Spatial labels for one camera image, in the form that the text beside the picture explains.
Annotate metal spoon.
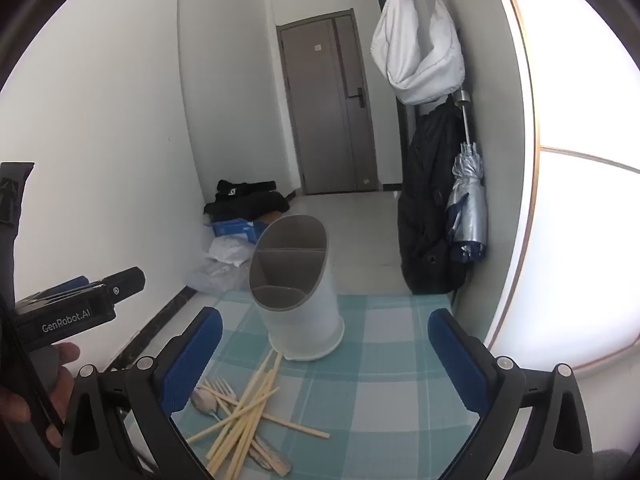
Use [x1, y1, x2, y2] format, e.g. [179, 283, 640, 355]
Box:
[191, 389, 217, 418]

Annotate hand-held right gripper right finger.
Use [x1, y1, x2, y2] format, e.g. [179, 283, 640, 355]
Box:
[427, 308, 596, 480]

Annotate white shoulder bag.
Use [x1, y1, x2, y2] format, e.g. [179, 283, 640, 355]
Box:
[370, 0, 466, 107]

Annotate pile of wooden chopsticks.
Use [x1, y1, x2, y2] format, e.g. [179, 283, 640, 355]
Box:
[186, 349, 331, 480]

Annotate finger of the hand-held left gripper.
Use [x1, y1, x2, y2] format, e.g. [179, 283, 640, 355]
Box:
[15, 275, 91, 306]
[99, 267, 147, 304]

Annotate blue cardboard box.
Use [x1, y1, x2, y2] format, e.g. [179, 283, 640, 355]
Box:
[210, 219, 271, 241]

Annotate white grey utensil holder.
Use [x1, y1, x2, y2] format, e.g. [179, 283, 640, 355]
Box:
[248, 214, 346, 362]

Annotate grey plastic parcel bag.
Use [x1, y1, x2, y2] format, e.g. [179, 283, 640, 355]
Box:
[186, 259, 251, 293]

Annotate person's left hand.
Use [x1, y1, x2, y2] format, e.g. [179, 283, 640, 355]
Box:
[0, 343, 81, 449]

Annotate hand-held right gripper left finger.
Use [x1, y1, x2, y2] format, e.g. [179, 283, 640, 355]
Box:
[59, 306, 223, 480]

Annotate black hanging jacket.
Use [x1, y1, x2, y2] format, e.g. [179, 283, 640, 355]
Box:
[397, 102, 473, 296]

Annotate silver folded umbrella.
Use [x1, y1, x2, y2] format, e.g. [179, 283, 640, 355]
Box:
[445, 89, 489, 264]

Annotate black clothes heap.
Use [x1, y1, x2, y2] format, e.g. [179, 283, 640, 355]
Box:
[202, 178, 291, 222]

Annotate grey door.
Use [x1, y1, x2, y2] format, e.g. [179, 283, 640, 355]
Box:
[276, 9, 381, 196]

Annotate teal checked tablecloth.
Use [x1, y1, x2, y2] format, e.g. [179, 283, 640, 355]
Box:
[122, 292, 493, 480]

